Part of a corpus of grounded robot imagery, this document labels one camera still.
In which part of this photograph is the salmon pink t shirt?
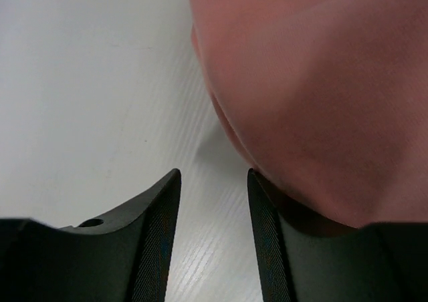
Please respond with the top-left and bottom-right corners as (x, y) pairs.
(189, 0), (427, 227)

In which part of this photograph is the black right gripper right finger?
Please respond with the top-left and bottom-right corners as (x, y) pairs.
(247, 170), (427, 301)

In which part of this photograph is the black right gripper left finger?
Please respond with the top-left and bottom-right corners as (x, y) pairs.
(1, 169), (181, 301)

